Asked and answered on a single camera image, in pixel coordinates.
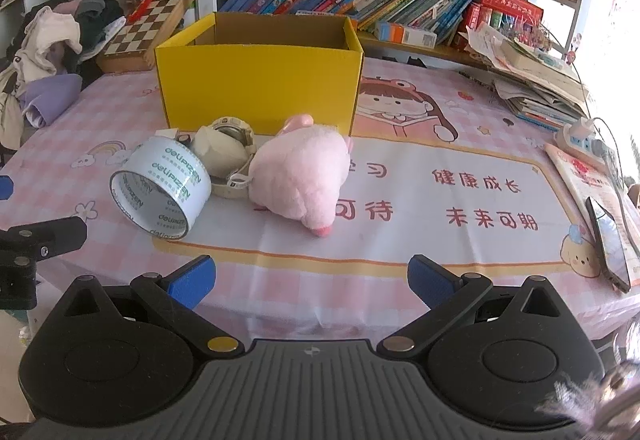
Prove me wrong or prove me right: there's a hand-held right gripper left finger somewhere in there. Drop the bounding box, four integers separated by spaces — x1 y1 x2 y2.
50 254 247 361

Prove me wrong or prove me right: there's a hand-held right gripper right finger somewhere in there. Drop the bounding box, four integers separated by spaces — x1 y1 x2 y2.
376 254 577 361

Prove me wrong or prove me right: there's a clear printed tape roll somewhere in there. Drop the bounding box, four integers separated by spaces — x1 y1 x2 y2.
109 135 214 240

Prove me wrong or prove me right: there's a white tissue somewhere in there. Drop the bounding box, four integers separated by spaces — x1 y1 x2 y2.
192 116 257 200

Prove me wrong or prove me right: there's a pink plush pig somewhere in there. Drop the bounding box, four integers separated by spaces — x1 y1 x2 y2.
247 113 355 239

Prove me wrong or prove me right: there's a yellow cardboard box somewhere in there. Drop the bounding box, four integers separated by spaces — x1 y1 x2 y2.
154 12 365 137

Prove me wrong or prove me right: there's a pink printed desktop cloth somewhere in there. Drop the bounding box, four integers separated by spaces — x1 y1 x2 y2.
0 54 640 347

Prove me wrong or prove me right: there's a purple garment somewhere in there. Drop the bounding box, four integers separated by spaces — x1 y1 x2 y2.
19 72 84 129

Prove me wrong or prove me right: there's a pink red booklet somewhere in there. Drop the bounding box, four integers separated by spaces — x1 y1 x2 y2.
543 142 640 289

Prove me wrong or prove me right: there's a black smartphone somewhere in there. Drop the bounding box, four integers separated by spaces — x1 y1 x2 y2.
584 195 632 294

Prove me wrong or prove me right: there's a dark green garment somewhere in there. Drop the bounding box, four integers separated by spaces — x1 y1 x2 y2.
74 0 127 67

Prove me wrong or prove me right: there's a pale fuzzy cloth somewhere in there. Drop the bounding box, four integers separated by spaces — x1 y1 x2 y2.
534 310 640 440

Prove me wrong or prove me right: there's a white power strip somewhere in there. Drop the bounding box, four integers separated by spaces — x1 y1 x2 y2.
555 117 621 167

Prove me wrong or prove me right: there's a wooden chessboard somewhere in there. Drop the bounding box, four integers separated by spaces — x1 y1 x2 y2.
94 0 197 74

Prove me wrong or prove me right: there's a stack of papers and books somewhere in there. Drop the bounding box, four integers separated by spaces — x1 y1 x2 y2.
452 22 594 132

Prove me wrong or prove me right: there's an orange and white carton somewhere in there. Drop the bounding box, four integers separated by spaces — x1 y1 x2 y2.
374 21 437 48

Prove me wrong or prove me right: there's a row of small paint bottles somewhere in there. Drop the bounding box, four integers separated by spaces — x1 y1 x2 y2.
465 6 547 44

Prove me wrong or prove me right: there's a red box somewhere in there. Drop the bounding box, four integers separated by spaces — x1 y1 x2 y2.
467 0 545 24

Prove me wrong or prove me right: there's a white cable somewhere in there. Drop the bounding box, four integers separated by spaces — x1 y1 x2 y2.
587 116 635 222

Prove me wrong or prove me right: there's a wall poster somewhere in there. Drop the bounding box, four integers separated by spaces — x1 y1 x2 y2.
609 0 640 87

